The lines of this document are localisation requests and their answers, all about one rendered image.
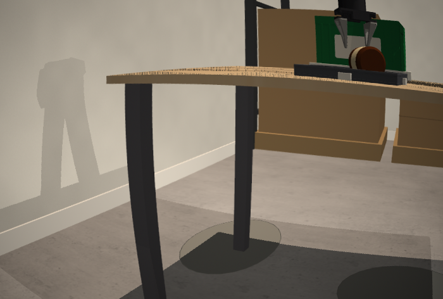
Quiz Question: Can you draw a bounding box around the brown round-bodied bottle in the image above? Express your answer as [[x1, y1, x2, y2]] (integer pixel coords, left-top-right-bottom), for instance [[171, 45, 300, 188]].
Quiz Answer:
[[349, 46, 386, 72]]

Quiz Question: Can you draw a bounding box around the green crate with dividers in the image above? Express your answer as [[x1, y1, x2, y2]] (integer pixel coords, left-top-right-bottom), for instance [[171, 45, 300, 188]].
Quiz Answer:
[[315, 16, 406, 72]]

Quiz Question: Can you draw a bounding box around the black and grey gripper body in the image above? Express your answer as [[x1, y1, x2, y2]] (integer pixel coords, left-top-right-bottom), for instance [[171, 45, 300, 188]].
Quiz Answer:
[[334, 0, 377, 23]]

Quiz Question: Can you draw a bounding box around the grey tray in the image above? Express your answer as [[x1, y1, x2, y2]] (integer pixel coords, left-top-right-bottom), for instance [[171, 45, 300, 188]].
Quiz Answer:
[[294, 64, 408, 86]]

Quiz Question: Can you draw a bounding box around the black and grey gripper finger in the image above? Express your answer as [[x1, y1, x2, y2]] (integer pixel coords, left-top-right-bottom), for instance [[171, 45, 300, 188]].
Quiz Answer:
[[334, 18, 347, 48], [363, 22, 377, 46]]

